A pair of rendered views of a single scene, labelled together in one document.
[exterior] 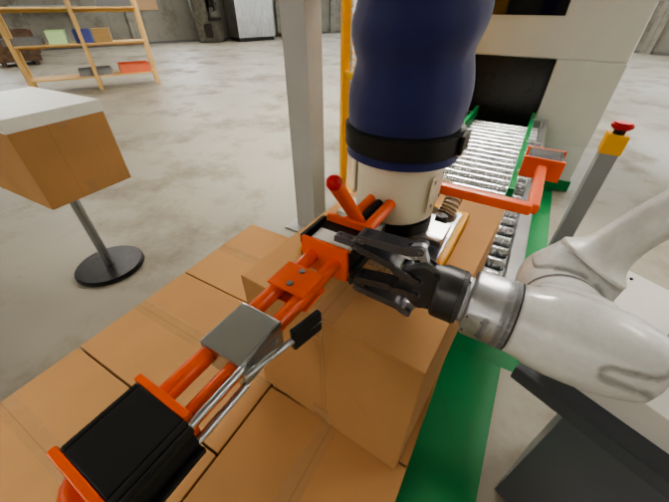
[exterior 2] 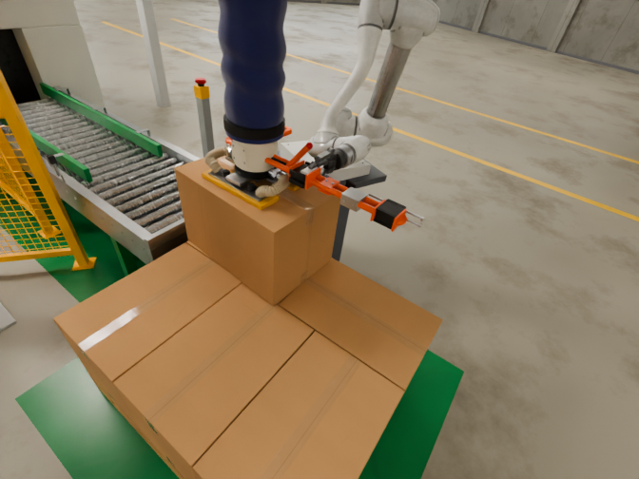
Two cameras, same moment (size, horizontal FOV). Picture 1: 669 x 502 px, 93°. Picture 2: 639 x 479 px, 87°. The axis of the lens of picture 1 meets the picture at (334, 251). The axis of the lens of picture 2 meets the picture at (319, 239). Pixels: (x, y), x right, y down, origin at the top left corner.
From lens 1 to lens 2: 1.17 m
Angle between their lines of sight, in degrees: 66
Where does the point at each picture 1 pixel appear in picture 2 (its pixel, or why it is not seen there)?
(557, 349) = (362, 149)
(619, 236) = (332, 121)
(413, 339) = not seen: hidden behind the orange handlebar
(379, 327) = (319, 196)
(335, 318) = (313, 205)
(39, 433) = (283, 455)
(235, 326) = (353, 194)
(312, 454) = (320, 288)
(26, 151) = not seen: outside the picture
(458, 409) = not seen: hidden behind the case
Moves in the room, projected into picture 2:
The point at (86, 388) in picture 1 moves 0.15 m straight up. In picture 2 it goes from (248, 433) to (246, 411)
